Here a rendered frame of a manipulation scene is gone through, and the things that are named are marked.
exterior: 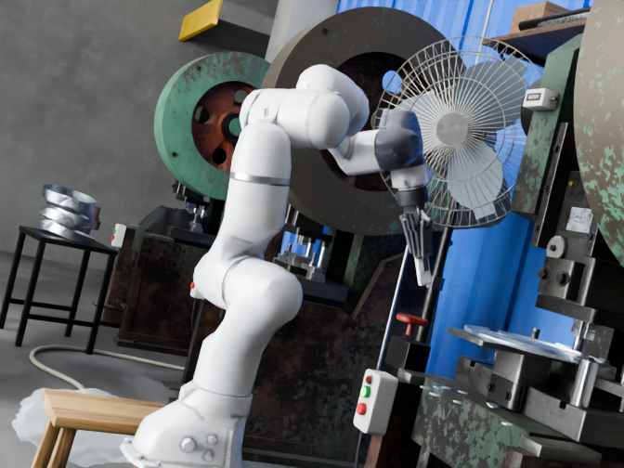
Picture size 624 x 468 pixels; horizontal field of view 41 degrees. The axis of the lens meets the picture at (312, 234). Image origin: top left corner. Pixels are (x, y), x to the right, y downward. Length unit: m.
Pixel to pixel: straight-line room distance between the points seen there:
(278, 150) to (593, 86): 0.53
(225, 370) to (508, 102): 1.35
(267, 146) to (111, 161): 6.68
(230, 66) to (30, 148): 3.69
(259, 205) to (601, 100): 0.59
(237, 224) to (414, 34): 1.78
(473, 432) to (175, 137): 3.12
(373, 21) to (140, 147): 5.31
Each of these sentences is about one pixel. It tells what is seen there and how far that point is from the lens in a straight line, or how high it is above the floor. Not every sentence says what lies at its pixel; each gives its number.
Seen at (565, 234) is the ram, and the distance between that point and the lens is 1.89.
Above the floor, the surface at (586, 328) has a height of 0.84.
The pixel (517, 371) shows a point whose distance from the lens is 1.78.
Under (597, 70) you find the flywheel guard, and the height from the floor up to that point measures 1.27.
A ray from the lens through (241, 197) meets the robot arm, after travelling 1.48.
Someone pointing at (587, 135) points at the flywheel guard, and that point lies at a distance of 1.45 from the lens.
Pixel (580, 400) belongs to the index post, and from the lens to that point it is 1.70.
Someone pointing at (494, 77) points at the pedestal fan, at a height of 1.47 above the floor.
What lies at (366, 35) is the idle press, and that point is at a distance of 3.06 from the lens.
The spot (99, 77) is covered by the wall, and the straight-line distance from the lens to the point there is 8.13.
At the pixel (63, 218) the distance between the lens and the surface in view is 4.34.
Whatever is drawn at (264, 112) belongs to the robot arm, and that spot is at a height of 1.10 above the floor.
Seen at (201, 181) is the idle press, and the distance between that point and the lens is 4.63.
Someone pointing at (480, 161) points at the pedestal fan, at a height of 1.22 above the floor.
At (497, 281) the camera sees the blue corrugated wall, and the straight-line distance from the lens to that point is 4.09.
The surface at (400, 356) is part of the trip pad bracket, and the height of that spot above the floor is 0.67.
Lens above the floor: 0.93
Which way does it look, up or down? 1 degrees down
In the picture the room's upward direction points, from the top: 14 degrees clockwise
